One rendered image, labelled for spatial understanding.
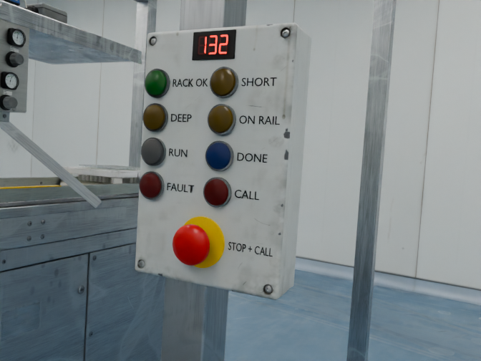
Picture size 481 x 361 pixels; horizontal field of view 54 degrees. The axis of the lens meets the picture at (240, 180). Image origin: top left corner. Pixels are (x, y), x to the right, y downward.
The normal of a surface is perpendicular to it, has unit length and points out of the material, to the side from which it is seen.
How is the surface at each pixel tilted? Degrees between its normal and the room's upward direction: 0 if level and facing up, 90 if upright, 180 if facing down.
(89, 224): 90
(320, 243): 90
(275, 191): 90
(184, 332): 90
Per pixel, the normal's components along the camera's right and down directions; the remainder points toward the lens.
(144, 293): 0.89, 0.08
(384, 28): -0.44, 0.02
